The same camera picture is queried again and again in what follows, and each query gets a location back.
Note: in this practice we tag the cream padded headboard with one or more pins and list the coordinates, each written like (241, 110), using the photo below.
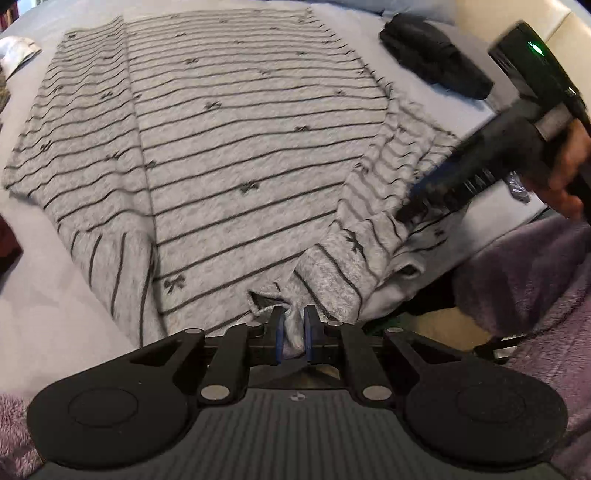
(485, 14)

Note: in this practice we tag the black sweatshirt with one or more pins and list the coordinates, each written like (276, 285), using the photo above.
(443, 60)

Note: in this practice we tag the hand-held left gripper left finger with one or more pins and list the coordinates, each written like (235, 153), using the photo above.
(278, 332)

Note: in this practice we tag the olive striped garment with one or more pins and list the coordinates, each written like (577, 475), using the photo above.
(3, 90)

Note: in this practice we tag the person's right hand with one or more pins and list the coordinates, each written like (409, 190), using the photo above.
(572, 157)

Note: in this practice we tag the black jeans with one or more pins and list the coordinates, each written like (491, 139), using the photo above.
(401, 46)

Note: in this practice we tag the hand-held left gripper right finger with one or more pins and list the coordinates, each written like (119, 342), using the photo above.
(308, 334)

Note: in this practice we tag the white garment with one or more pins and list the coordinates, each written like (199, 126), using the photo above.
(16, 55)

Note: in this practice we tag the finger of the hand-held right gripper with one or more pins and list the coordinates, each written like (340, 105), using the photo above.
(425, 194)

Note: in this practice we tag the grey striped bow-print top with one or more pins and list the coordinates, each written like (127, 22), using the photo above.
(231, 138)

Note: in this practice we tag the purple fleece robe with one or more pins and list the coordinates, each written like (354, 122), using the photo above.
(531, 277)

